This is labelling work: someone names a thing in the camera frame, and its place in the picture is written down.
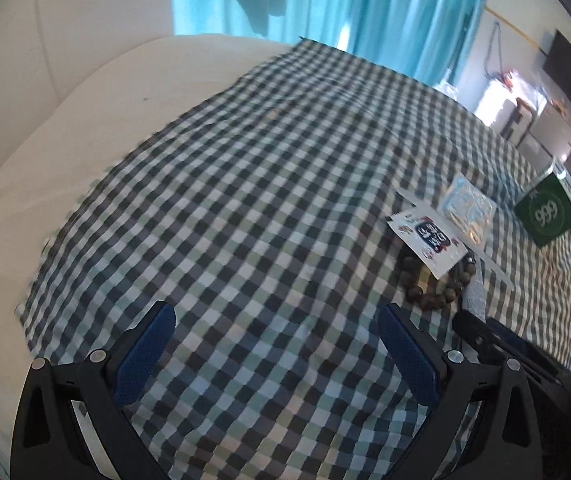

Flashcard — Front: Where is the green box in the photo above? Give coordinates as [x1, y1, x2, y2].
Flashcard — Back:
[514, 171, 571, 249]

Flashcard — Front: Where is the hanging wall cable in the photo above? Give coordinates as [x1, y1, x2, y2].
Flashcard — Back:
[484, 19, 505, 81]

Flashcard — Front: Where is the checkered cloth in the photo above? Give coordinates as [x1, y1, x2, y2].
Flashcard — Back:
[18, 37, 571, 480]

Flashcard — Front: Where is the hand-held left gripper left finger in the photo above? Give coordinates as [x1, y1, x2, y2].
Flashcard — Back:
[10, 301, 177, 480]

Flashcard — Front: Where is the brown bead bracelet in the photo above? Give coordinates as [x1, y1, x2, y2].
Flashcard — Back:
[398, 247, 481, 309]

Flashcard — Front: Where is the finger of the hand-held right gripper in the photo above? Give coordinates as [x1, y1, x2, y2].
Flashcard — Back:
[485, 320, 563, 387]
[453, 267, 488, 342]

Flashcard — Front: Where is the white appliance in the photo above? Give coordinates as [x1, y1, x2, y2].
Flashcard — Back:
[474, 77, 519, 133]

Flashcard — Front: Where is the clear foil packet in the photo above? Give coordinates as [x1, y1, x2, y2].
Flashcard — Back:
[440, 172, 499, 247]

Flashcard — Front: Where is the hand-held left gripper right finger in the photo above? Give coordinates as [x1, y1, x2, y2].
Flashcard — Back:
[378, 302, 543, 480]

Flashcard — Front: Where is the white printed sachet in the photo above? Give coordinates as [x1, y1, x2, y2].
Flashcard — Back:
[386, 211, 467, 279]

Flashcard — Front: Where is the white desktop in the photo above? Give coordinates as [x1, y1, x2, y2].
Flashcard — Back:
[0, 34, 296, 480]

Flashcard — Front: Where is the turquoise curtain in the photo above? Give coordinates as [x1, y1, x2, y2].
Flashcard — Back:
[170, 0, 493, 88]

